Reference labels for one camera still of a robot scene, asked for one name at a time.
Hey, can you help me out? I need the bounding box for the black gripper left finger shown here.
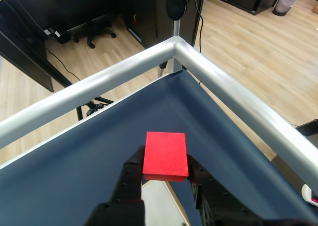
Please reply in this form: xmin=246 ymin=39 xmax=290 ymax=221
xmin=83 ymin=145 xmax=147 ymax=226

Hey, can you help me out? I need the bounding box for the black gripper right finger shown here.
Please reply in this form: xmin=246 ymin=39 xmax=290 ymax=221
xmin=186 ymin=153 xmax=264 ymax=226

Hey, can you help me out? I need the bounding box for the red cube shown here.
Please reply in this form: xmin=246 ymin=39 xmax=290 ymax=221
xmin=142 ymin=131 xmax=190 ymax=182

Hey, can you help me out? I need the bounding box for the beige metal box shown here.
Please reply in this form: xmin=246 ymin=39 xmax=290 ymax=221
xmin=141 ymin=180 xmax=192 ymax=226

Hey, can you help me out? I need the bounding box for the black tripod base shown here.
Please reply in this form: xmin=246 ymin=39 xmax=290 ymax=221
xmin=76 ymin=96 xmax=115 ymax=122

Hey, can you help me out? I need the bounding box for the white and red device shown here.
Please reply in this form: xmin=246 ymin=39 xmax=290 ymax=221
xmin=301 ymin=183 xmax=318 ymax=207

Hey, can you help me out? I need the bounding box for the black floor device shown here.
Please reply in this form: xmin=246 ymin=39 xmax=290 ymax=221
xmin=295 ymin=119 xmax=318 ymax=137

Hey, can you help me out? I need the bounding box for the black office chair base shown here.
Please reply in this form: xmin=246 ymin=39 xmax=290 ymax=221
xmin=73 ymin=14 xmax=117 ymax=49

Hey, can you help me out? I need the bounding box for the black desk partition panel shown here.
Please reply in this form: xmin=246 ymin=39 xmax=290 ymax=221
xmin=0 ymin=0 xmax=75 ymax=92

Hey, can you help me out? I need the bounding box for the black and white power strip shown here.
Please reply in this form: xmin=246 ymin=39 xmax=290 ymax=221
xmin=43 ymin=28 xmax=62 ymax=39

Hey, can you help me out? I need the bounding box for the black cabinet with red tag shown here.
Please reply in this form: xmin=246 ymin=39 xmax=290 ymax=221
xmin=115 ymin=0 xmax=159 ymax=49

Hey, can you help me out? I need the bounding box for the black oval device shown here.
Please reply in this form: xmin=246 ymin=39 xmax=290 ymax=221
xmin=165 ymin=0 xmax=191 ymax=20

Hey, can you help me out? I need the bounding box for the black bin with clear bag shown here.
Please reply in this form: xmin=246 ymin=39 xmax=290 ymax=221
xmin=272 ymin=0 xmax=301 ymax=17

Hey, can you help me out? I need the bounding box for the silver metal table rail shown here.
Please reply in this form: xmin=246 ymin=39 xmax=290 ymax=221
xmin=0 ymin=36 xmax=318 ymax=194

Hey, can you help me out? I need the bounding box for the black floor cable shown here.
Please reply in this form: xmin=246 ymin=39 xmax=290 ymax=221
xmin=45 ymin=48 xmax=82 ymax=81

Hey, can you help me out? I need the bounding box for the silver metal post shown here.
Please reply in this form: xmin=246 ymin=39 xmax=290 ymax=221
xmin=168 ymin=19 xmax=183 ymax=74

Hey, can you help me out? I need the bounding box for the black hanging cable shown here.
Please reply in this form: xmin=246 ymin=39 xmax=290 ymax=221
xmin=195 ymin=0 xmax=206 ymax=54

